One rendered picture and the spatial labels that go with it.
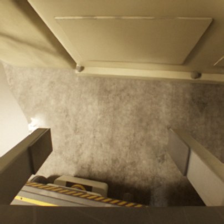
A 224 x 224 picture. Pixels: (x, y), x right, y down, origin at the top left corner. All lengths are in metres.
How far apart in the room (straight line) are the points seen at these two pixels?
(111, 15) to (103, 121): 0.55
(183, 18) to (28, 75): 0.95
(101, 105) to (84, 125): 0.16
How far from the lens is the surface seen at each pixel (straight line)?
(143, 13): 0.56
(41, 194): 0.70
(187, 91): 0.97
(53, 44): 0.82
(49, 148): 0.17
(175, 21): 0.58
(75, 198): 0.64
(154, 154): 0.90
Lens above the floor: 0.89
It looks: 79 degrees down
